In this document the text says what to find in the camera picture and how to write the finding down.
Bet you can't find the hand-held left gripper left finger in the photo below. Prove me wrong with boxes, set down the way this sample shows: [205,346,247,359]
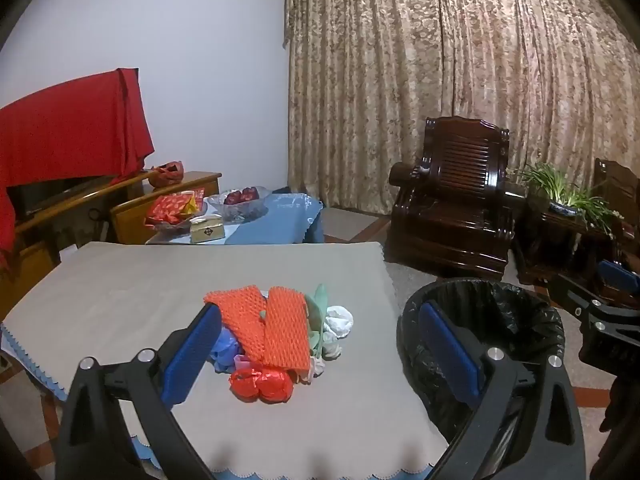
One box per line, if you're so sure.
[56,302,223,480]

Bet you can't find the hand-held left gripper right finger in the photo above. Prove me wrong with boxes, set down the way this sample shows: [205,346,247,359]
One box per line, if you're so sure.
[417,300,587,480]

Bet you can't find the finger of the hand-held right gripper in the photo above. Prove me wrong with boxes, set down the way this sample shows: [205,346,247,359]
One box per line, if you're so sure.
[597,259,640,295]
[549,272,640,347]

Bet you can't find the orange foam fruit net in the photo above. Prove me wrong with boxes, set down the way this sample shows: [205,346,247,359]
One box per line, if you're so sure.
[260,286,311,373]
[204,285,268,361]

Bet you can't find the black bin with bag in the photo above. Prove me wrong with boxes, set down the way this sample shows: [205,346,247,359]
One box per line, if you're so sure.
[396,278,566,466]

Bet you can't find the white tissue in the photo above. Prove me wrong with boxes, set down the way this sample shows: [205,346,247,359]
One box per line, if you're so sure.
[324,305,354,337]

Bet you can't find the blue plastic wrapper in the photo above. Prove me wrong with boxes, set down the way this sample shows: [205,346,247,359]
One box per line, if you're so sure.
[210,332,251,374]

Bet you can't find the dark wooden side table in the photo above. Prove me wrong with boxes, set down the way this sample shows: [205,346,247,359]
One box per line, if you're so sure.
[516,195,603,287]

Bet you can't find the red plastic wrapper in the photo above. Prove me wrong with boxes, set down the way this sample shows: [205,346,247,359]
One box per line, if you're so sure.
[229,366,294,404]

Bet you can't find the dark wooden armchair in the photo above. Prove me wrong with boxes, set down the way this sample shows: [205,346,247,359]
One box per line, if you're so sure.
[592,158,640,302]
[389,116,516,281]

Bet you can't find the potted green plant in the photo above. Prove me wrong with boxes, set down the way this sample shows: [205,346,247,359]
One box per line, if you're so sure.
[517,162,624,227]

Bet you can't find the pale pink plastic wrapper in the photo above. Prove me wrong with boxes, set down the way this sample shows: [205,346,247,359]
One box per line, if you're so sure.
[300,355,327,385]

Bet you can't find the beige tissue box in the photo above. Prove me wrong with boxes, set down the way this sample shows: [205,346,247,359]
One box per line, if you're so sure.
[190,214,224,245]

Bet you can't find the red patterned snack packets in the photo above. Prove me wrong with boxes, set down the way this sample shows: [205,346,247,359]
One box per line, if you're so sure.
[146,189,207,226]

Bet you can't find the glass fruit bowl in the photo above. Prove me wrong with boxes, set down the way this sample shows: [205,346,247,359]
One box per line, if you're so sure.
[206,187,271,222]

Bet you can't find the light wooden cabinet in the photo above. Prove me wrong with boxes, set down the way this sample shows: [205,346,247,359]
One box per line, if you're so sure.
[0,170,222,306]

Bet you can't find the red bag on cabinet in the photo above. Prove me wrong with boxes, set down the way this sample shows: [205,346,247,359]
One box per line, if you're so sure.
[149,161,185,187]

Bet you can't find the beige patterned curtain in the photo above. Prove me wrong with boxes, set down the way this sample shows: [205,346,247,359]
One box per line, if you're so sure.
[284,0,640,212]

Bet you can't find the red cloth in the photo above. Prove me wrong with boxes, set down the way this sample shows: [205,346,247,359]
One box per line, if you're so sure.
[0,67,155,267]

